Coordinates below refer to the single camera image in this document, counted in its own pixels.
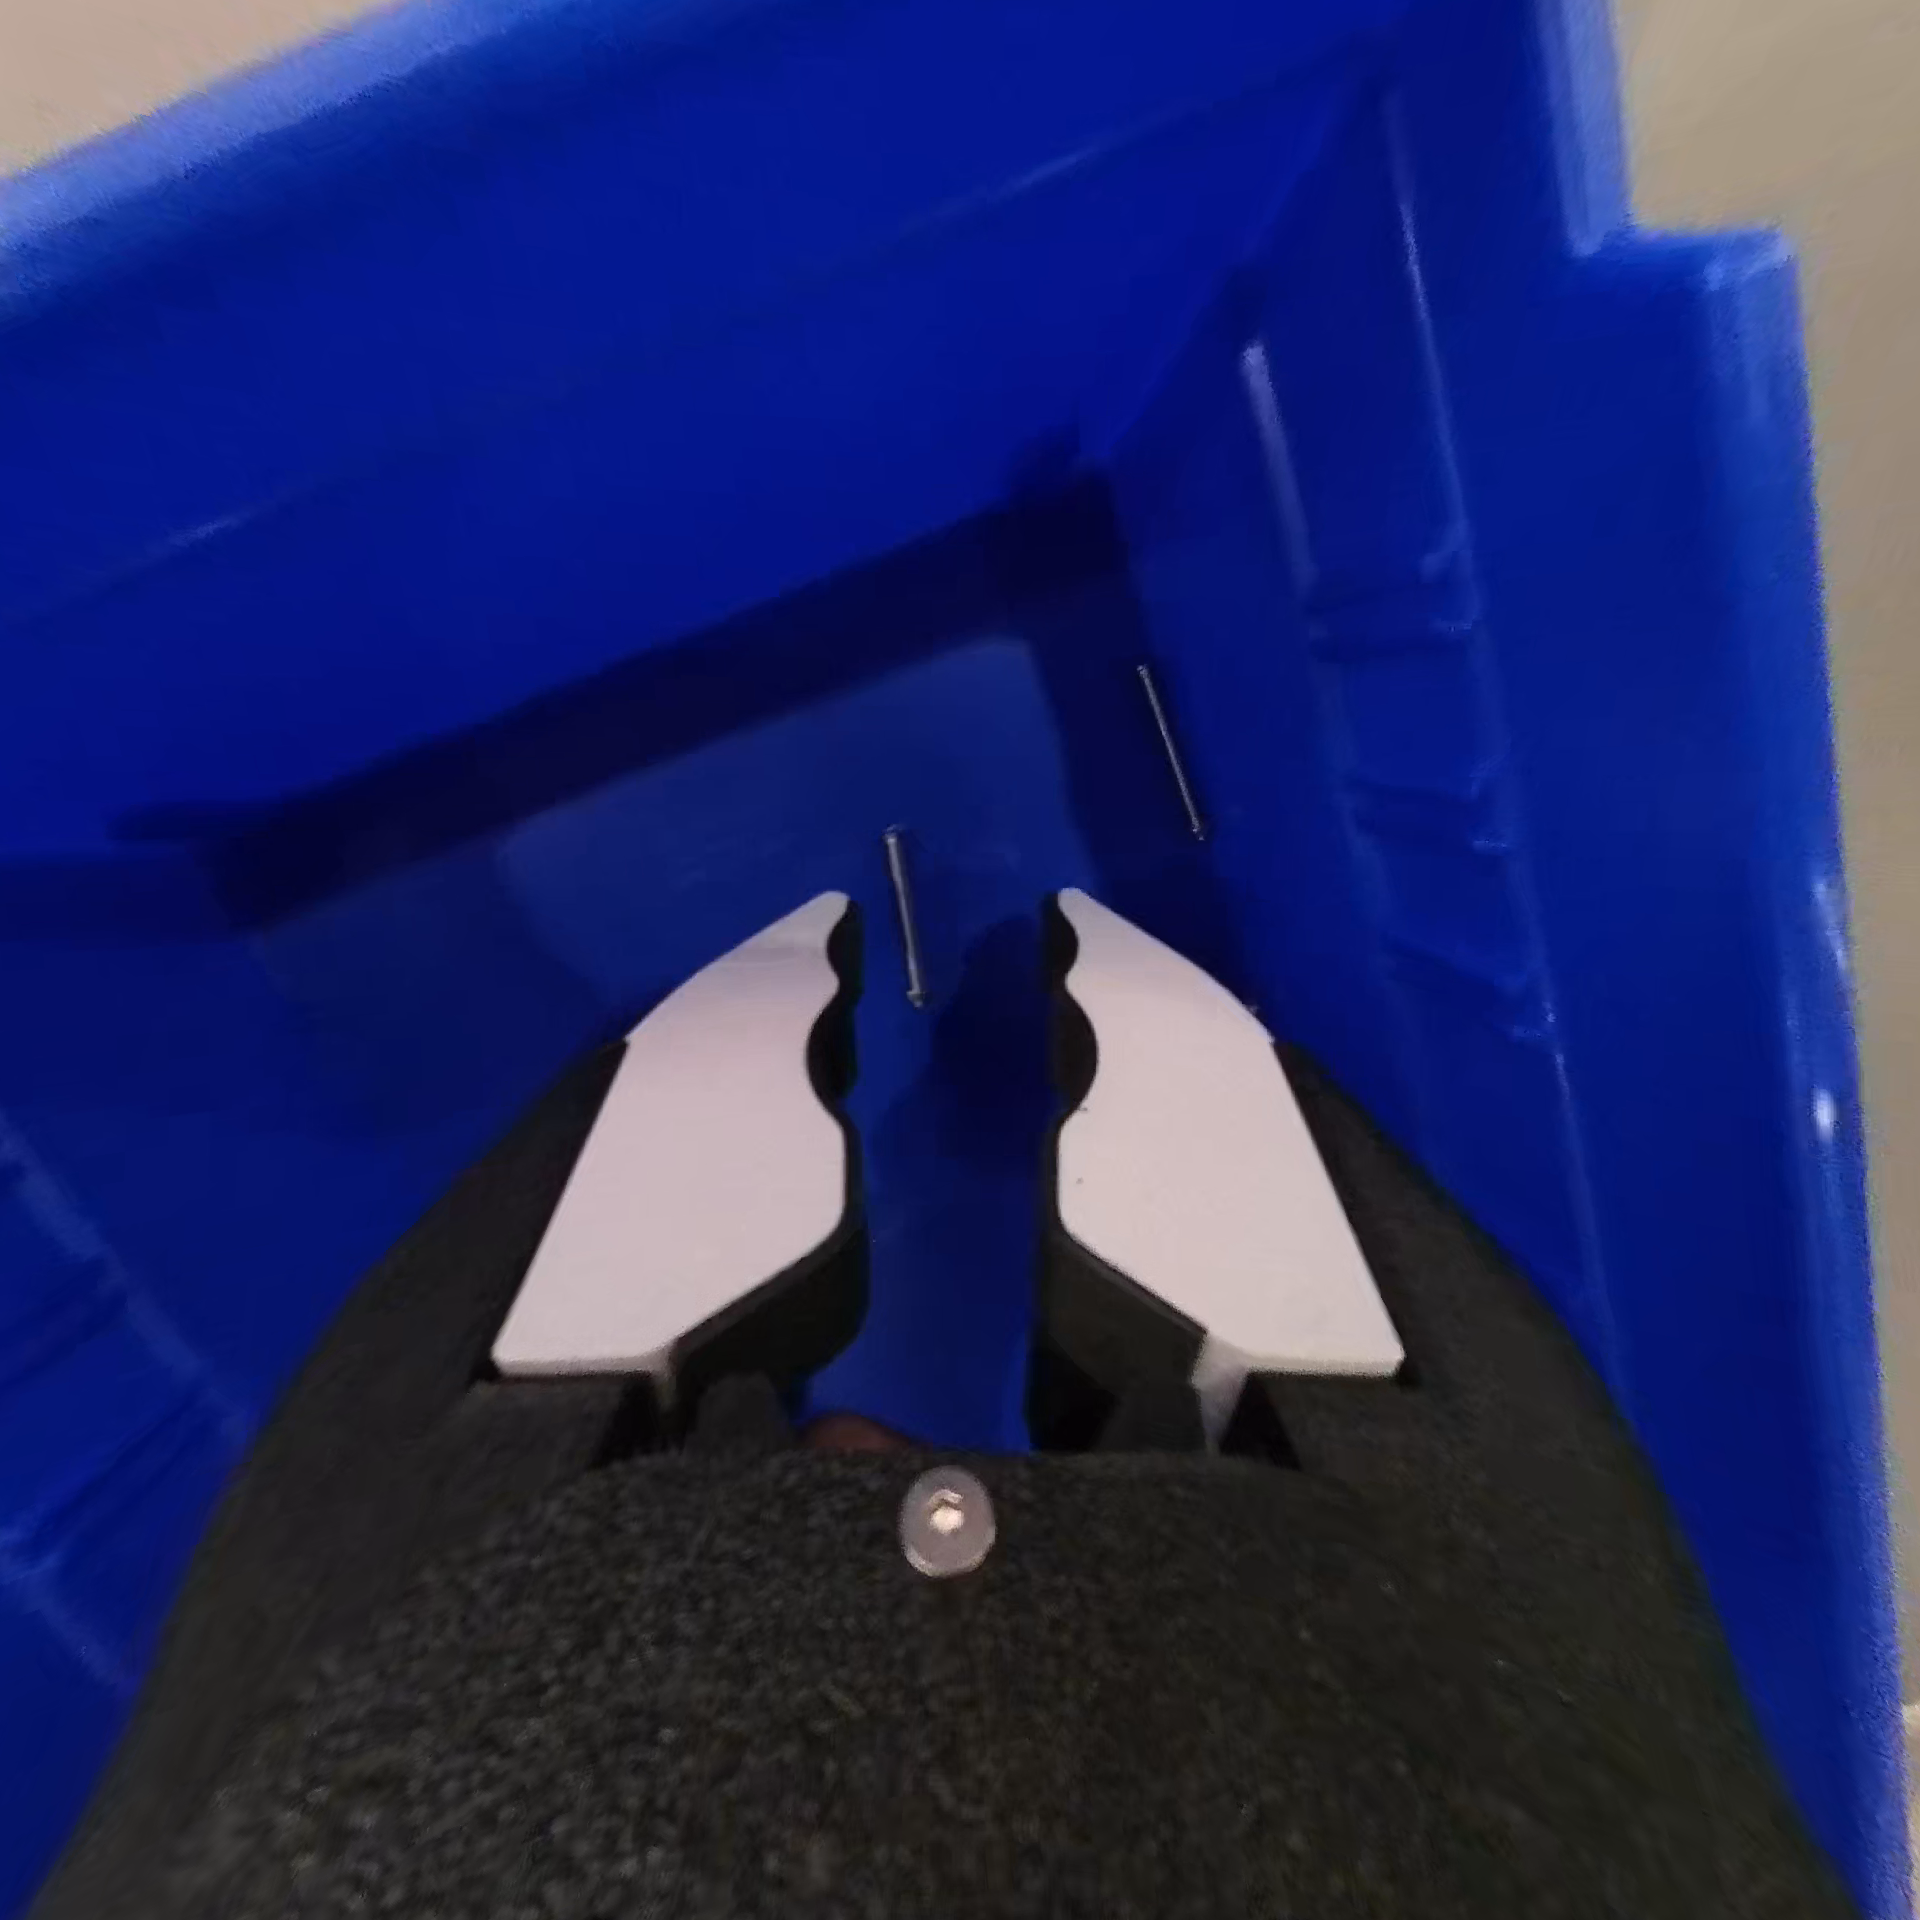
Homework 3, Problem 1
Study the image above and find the blue plastic bin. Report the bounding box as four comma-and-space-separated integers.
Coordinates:
0, 0, 1900, 1920

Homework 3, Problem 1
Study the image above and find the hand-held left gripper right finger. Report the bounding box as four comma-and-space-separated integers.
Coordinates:
1035, 887, 1409, 1383

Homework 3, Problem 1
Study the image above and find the thin metal bolt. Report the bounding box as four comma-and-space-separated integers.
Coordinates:
882, 825, 929, 1008
1136, 663, 1210, 841

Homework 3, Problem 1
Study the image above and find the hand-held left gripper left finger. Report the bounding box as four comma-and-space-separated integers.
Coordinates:
490, 890, 869, 1383

